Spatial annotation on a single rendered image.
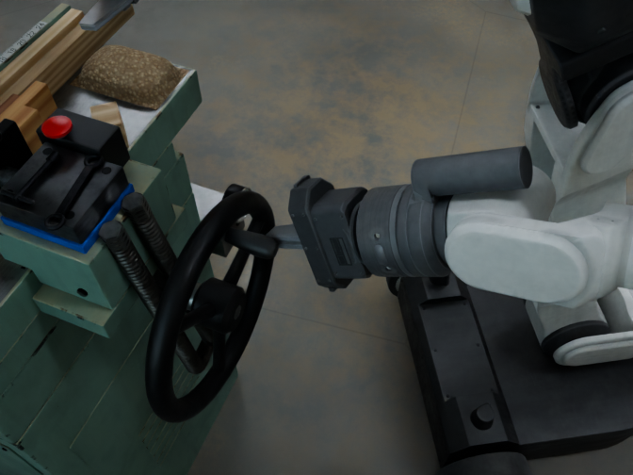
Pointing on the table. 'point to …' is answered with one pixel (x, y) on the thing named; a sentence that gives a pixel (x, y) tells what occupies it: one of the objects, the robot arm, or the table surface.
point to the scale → (22, 41)
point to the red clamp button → (56, 126)
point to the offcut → (106, 112)
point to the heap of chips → (130, 75)
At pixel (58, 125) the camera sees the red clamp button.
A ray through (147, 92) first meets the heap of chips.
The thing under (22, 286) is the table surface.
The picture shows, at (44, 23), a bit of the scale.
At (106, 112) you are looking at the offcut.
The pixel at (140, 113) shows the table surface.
